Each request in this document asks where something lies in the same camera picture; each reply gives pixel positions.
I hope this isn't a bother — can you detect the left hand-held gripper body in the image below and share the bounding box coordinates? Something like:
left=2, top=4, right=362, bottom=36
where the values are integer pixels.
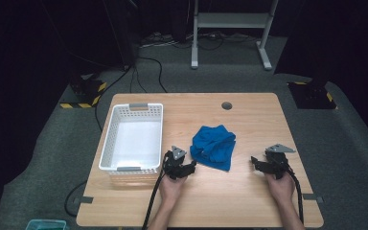
left=162, top=145, right=188, bottom=180

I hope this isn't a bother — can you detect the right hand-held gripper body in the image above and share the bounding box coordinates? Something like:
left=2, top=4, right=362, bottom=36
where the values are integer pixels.
left=264, top=143, right=297, bottom=180

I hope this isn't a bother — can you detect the blue printed t-shirt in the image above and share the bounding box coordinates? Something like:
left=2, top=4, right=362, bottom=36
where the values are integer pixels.
left=189, top=124, right=238, bottom=173

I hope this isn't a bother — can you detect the white plastic basket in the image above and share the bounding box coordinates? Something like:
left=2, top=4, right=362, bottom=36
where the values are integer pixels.
left=98, top=103, right=165, bottom=176

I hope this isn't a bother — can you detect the person's left hand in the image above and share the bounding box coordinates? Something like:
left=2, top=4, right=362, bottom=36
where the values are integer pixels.
left=158, top=173, right=188, bottom=209

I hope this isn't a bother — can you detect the person's right hand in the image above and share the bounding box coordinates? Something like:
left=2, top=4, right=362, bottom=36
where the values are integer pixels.
left=264, top=172, right=297, bottom=203

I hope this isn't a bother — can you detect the black base with yellow stripes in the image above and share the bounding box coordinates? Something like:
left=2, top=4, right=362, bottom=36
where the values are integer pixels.
left=287, top=80, right=338, bottom=110
left=59, top=75, right=108, bottom=109

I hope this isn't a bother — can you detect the teal plastic box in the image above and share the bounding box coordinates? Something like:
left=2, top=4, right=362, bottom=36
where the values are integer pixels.
left=24, top=218, right=70, bottom=230

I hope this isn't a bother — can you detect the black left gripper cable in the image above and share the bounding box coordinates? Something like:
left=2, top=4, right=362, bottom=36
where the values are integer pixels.
left=141, top=151, right=171, bottom=230

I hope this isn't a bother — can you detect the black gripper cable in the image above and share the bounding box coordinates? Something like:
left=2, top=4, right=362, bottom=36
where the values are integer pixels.
left=286, top=169, right=305, bottom=224
left=141, top=151, right=171, bottom=230

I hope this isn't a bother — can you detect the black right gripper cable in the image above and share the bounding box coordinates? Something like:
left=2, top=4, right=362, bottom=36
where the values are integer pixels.
left=286, top=169, right=305, bottom=224

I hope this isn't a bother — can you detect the grey table edge bracket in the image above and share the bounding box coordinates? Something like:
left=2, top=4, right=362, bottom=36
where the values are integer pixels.
left=302, top=193, right=324, bottom=204
left=73, top=195, right=94, bottom=205

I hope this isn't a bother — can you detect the black floor cable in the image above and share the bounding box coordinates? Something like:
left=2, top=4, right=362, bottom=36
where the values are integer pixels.
left=129, top=57, right=169, bottom=94
left=94, top=65, right=134, bottom=132

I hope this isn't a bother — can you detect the black looped cable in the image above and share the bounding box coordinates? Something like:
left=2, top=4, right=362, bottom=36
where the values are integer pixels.
left=64, top=180, right=88, bottom=219

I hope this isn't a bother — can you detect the bundle of floor cables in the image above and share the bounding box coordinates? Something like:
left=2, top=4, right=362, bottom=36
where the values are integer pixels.
left=138, top=30, right=260, bottom=51

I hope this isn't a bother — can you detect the white metal stand frame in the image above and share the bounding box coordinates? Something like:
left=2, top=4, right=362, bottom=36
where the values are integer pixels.
left=190, top=0, right=280, bottom=71

